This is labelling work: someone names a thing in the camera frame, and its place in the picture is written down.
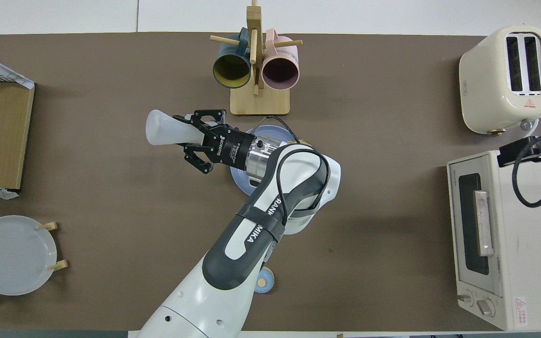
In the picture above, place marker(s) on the blue round plate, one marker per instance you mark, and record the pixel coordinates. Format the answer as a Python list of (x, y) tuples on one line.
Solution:
[(240, 180)]

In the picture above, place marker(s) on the brown table mat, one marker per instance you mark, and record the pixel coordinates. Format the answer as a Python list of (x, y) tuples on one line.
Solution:
[(392, 211)]

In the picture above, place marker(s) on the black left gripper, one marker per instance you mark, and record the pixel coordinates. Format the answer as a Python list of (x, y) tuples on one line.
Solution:
[(233, 148)]

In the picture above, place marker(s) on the pink ribbed mug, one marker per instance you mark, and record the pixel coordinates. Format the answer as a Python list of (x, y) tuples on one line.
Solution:
[(280, 72)]

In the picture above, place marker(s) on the wooden two-level shelf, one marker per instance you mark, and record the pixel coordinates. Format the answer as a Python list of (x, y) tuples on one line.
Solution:
[(3, 136)]

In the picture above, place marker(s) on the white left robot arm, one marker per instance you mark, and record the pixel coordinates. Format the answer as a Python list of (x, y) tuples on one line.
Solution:
[(204, 300)]

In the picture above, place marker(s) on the white toaster oven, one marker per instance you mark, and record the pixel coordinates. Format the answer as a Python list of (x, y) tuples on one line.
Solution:
[(529, 244)]

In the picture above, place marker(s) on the small blue bell wooden knob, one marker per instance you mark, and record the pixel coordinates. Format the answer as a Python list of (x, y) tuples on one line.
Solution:
[(266, 281)]

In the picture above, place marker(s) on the wooden plate rack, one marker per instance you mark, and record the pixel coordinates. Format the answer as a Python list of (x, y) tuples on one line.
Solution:
[(59, 265)]

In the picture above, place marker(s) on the wooden mug tree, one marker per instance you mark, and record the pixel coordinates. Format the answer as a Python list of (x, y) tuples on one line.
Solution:
[(260, 103)]

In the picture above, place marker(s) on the teal mug yellow inside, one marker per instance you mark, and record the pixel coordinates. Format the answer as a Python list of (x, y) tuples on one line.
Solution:
[(231, 70)]

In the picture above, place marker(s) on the cream two-slot toaster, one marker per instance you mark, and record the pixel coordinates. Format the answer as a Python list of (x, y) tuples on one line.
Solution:
[(486, 84)]

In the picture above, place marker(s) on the translucent bottle with blue cap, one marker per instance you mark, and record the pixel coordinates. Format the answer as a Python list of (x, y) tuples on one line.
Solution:
[(167, 129)]

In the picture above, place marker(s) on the pale grey plate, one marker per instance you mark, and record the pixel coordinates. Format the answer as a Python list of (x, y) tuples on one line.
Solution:
[(7, 253)]

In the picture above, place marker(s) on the brown bread slice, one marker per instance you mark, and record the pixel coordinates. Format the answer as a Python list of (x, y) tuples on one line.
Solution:
[(305, 142)]

